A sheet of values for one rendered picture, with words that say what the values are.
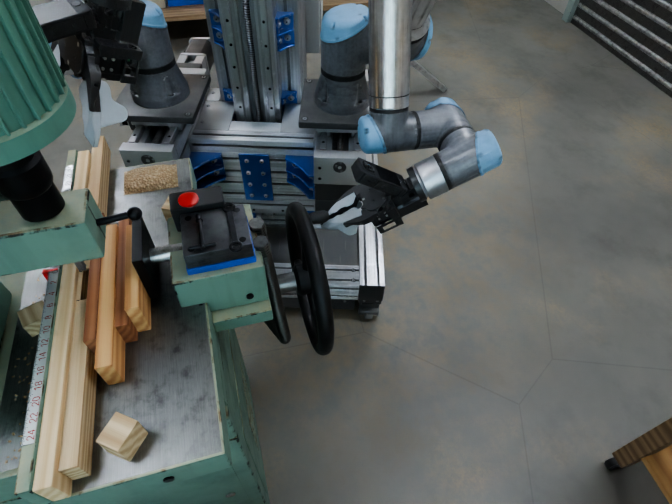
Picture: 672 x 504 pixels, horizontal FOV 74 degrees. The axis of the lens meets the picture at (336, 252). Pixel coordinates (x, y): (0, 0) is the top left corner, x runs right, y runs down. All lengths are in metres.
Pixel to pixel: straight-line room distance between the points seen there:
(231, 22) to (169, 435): 0.98
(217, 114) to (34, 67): 0.93
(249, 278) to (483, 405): 1.16
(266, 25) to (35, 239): 0.81
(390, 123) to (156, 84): 0.66
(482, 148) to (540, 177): 1.72
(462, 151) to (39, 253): 0.68
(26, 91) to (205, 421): 0.42
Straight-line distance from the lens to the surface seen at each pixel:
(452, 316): 1.82
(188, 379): 0.66
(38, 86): 0.53
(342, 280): 1.58
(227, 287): 0.70
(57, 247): 0.68
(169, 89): 1.31
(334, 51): 1.17
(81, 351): 0.69
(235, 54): 1.31
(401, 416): 1.60
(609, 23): 4.11
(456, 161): 0.85
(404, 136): 0.89
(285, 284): 0.82
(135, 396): 0.67
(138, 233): 0.71
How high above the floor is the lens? 1.48
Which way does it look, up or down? 50 degrees down
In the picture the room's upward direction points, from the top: 2 degrees clockwise
